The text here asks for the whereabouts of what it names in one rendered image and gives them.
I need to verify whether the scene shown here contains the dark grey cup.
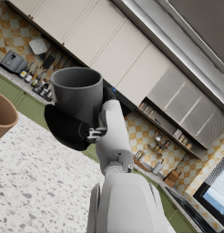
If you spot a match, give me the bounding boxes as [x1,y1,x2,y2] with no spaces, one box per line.
[49,66,105,128]

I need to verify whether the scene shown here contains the brown cup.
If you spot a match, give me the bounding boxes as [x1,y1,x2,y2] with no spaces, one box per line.
[0,90,20,144]

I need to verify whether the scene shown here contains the wooden knife block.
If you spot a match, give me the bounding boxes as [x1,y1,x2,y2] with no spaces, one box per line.
[163,168,182,188]

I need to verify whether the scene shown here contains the cream upper kitchen cabinets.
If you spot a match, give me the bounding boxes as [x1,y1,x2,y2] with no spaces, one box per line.
[6,0,175,107]

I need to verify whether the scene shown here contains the green base cabinets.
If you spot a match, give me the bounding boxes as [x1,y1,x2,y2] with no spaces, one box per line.
[0,71,199,233]

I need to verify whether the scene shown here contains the dark bottle with pale label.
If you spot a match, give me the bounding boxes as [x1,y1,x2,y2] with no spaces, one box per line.
[30,70,46,89]
[24,66,39,85]
[19,61,35,79]

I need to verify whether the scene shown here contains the black hanging spatula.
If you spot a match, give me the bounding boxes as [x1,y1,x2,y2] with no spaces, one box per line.
[40,52,57,71]

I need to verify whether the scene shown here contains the black cooktop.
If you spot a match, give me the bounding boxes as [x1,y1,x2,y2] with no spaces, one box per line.
[167,187,218,233]

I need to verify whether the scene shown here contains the black framed window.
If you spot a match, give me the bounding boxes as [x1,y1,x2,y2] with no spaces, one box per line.
[192,150,224,229]

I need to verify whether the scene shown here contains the grey hanging cutting board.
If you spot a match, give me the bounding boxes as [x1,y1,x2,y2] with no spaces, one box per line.
[28,37,49,56]

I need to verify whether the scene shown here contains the dark grey toaster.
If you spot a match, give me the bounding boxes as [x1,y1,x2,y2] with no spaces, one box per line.
[0,49,29,74]

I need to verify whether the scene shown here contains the wall shelf with jars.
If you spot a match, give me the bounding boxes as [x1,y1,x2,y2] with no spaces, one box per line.
[137,96,209,159]

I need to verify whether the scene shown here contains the grey slatted wall cabinets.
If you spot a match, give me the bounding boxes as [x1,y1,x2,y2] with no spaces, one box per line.
[147,66,224,150]

